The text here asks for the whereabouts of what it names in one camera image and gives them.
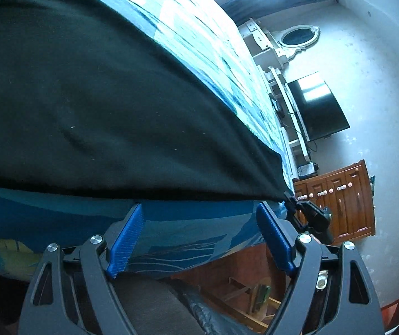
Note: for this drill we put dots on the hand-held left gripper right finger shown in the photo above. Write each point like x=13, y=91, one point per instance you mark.
x=276, y=237

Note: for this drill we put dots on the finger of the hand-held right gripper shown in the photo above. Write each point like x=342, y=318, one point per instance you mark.
x=291, y=200

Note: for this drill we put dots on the brown wooden cabinet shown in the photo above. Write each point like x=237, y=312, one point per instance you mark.
x=342, y=202

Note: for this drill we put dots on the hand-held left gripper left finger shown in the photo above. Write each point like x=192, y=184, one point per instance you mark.
x=128, y=237

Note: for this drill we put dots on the white oval mirror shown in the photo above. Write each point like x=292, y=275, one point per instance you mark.
x=295, y=36

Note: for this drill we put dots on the blue printed blanket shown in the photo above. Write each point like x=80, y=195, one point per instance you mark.
x=192, y=31

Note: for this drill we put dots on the black television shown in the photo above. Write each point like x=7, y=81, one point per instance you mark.
x=319, y=111

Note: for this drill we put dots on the black pants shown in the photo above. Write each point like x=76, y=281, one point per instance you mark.
x=98, y=104

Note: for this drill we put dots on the wooden stool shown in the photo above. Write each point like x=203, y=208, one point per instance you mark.
x=234, y=279

